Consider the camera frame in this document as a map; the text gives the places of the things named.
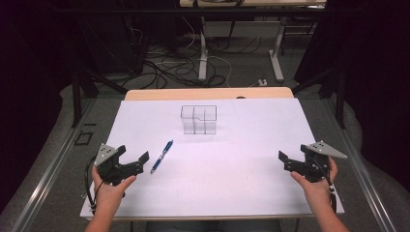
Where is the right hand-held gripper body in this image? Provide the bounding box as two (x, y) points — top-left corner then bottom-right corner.
(302, 140), (349, 184)

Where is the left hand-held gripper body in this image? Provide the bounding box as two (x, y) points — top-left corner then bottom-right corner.
(95, 143), (131, 188)

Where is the blue pen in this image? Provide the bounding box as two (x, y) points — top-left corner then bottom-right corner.
(150, 139), (174, 175)

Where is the clear acrylic pen holder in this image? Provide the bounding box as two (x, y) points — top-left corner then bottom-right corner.
(180, 104), (219, 135)

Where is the person's right hand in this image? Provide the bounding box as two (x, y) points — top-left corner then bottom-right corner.
(289, 157), (339, 207)

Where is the person's left hand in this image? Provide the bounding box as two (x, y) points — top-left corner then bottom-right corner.
(91, 165), (138, 211)

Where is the black metal stand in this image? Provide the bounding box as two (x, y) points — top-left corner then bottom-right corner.
(71, 18), (153, 129)
(291, 66), (347, 131)

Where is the white paper sheet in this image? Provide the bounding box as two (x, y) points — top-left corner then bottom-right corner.
(79, 98), (345, 220)

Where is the dark curtain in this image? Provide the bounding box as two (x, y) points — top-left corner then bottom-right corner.
(0, 0), (76, 214)
(294, 0), (410, 194)

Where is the white desk with metal legs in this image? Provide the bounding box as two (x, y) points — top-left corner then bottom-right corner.
(179, 0), (327, 83)

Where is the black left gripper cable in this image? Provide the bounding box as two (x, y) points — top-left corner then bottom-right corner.
(83, 156), (104, 217)

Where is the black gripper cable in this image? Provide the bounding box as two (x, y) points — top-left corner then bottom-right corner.
(311, 158), (338, 215)
(83, 156), (104, 217)

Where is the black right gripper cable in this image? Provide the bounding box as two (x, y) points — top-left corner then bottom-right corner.
(311, 158), (338, 215)

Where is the aluminium floor rail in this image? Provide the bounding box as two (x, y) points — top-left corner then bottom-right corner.
(321, 96), (399, 232)
(9, 96), (98, 232)

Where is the tangle of black floor cables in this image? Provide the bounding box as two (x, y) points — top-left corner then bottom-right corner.
(129, 35), (262, 91)

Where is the white floor cable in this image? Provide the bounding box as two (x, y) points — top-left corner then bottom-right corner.
(206, 55), (234, 89)

